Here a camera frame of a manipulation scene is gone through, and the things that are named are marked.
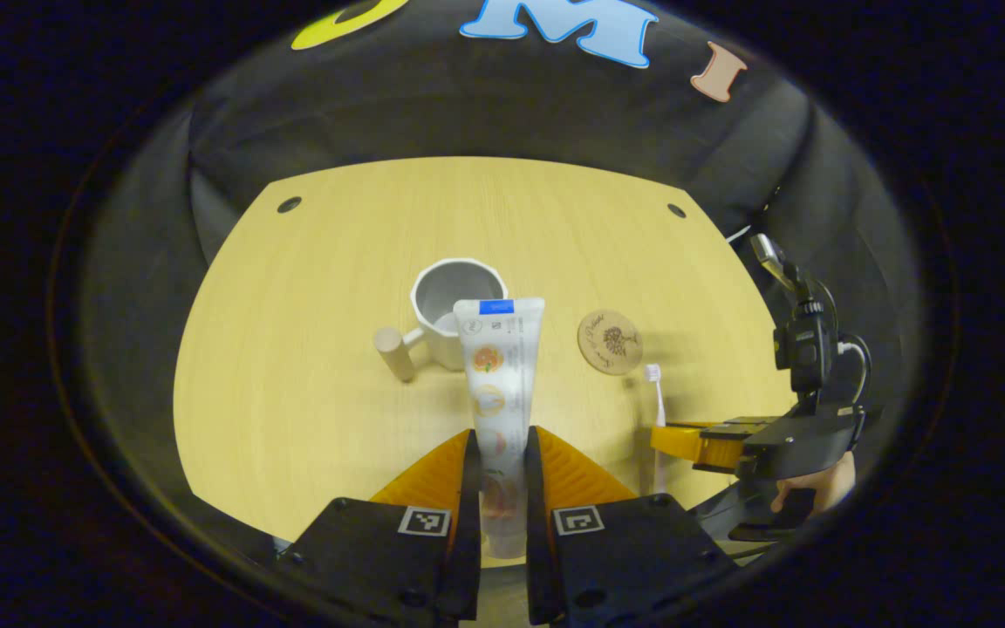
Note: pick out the white toothbrush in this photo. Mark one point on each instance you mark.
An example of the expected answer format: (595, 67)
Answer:
(659, 401)

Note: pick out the round wooden coaster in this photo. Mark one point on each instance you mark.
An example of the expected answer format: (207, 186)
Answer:
(610, 342)

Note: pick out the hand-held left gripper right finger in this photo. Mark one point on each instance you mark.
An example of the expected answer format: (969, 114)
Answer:
(537, 541)

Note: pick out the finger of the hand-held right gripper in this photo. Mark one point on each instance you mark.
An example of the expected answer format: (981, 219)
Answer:
(729, 429)

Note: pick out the wooden desktop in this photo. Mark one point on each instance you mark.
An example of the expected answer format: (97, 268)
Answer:
(293, 392)

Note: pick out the white toothpaste tube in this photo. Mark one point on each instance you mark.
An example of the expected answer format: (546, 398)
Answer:
(502, 392)

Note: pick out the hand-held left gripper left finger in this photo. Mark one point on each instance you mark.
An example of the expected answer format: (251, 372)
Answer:
(470, 523)

